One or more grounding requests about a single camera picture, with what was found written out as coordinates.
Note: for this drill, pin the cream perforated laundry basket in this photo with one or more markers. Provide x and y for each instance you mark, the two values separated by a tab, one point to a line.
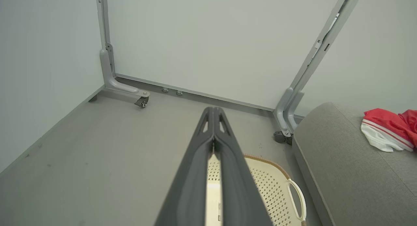
273	190

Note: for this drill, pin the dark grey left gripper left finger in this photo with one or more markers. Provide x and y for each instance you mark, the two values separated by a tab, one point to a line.
189	187

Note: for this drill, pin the red garment with white stripe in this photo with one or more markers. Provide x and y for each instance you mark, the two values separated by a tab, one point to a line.
411	125

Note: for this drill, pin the grey partition bottom rail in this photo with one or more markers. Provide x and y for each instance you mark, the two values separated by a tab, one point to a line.
202	95

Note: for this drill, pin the grey partition leg long foot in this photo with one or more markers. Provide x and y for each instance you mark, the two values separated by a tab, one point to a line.
109	72

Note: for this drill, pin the grey fabric sofa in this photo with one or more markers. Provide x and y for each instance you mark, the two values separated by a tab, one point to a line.
352	180

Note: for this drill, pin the grey partition leg double post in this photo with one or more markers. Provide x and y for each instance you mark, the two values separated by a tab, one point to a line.
312	56

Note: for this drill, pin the black caster wheel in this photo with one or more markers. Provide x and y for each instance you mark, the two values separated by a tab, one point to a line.
142	102
281	137

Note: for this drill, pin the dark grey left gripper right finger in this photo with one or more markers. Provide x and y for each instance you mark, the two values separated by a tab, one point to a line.
237	187

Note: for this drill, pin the red jersey with white sleeve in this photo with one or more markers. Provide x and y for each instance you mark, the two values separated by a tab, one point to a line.
381	128

